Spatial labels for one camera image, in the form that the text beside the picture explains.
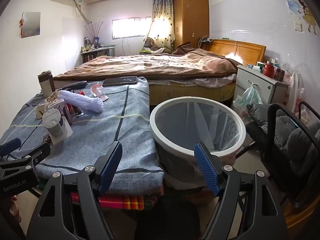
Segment white and red plastic bag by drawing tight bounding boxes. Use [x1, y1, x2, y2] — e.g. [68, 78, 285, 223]
[285, 72, 306, 115]

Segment white and brown travel mug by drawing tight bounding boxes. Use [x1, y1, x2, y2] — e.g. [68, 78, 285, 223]
[37, 70, 56, 98]

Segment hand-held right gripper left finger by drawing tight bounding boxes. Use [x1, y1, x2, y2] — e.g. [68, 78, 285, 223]
[25, 141, 124, 240]

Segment cluttered white desk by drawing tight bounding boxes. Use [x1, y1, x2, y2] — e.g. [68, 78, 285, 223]
[80, 37, 117, 62]

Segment green printed plastic bag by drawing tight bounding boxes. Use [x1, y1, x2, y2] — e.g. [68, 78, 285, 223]
[232, 84, 263, 120]

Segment red tin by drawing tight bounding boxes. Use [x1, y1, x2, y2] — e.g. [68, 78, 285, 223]
[274, 66, 285, 82]

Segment patterned curtain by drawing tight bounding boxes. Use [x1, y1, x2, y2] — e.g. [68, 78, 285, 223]
[150, 0, 175, 49]

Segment silver wall sheet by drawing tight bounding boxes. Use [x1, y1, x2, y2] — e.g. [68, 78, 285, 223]
[21, 12, 41, 38]

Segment dried branches in vase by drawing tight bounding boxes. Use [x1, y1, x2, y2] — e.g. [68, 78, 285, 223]
[84, 21, 110, 39]

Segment black metal chair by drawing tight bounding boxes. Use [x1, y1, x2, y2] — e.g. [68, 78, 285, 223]
[246, 101, 320, 205]

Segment dark glasses case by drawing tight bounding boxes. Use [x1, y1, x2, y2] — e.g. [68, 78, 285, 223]
[61, 81, 87, 90]

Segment grey chair cushion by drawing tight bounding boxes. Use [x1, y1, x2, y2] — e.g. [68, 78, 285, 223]
[247, 104, 320, 175]

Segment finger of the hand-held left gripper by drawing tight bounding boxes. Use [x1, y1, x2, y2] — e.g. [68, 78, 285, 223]
[0, 137, 22, 157]
[0, 142, 51, 172]

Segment black tablet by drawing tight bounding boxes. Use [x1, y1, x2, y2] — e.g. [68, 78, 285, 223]
[103, 76, 138, 87]

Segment wooden headboard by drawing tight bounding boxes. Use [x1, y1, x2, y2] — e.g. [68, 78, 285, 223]
[200, 39, 267, 65]

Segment brown teddy bear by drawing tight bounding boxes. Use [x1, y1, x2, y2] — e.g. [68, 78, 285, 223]
[144, 37, 173, 55]

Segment white rimmed bin with liner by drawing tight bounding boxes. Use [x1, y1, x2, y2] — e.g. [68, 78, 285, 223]
[149, 97, 247, 189]

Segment colourful striped cloth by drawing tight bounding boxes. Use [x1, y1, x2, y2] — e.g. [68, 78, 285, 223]
[70, 192, 160, 210]

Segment wooden wardrobe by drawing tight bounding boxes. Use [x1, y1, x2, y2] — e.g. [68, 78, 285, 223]
[173, 0, 210, 49]

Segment red jar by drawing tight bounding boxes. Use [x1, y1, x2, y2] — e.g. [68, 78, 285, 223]
[263, 61, 275, 78]

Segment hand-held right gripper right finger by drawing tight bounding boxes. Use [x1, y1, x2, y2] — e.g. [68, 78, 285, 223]
[194, 141, 290, 240]

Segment white nightstand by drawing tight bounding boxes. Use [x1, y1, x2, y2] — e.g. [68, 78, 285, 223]
[235, 65, 292, 105]

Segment cartoon wall stickers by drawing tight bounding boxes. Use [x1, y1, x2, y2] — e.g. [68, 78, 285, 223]
[252, 0, 320, 34]

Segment clear bottle with red cap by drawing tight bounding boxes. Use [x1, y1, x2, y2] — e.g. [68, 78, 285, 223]
[65, 92, 85, 117]

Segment bed with yellow mattress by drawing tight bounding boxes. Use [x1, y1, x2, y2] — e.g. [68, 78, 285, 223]
[54, 39, 267, 105]

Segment window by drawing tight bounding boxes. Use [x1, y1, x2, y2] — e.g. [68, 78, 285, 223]
[112, 17, 152, 40]

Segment air conditioner pipe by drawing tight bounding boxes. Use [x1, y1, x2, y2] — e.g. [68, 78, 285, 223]
[74, 1, 92, 23]

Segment brown printed blanket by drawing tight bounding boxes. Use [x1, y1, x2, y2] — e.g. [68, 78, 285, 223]
[53, 46, 242, 82]

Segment white milk carton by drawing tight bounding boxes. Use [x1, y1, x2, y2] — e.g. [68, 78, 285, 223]
[35, 91, 75, 125]

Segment white pull-tab can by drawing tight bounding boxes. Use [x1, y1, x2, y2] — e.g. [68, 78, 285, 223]
[42, 109, 63, 138]

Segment pale pink bed sheet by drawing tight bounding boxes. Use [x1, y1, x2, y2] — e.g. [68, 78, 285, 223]
[147, 74, 237, 88]

